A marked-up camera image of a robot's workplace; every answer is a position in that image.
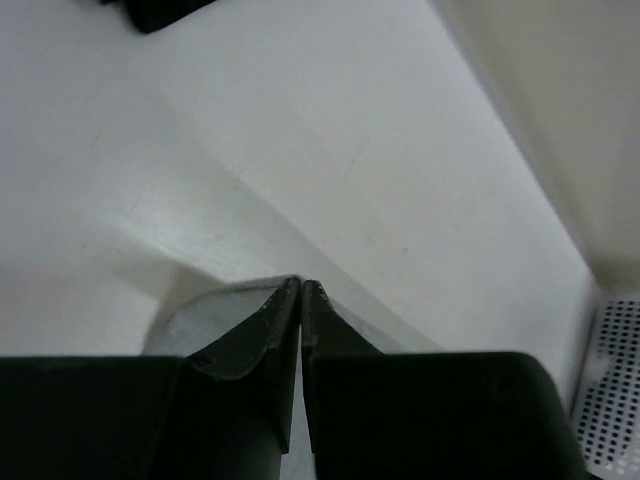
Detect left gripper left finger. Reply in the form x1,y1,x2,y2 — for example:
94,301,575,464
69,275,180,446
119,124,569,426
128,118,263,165
150,277,300,479

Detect folded black tank top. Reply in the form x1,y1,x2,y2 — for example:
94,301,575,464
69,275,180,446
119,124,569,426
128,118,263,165
100,0,215,35

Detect grey tank top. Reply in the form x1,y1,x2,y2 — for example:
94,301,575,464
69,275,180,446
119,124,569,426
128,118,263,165
142,273,441,480

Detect white plastic basket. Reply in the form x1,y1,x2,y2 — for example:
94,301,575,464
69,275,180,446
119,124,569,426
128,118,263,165
572,292,639,479

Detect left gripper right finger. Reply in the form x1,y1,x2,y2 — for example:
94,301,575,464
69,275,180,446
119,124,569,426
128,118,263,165
301,280,384,479

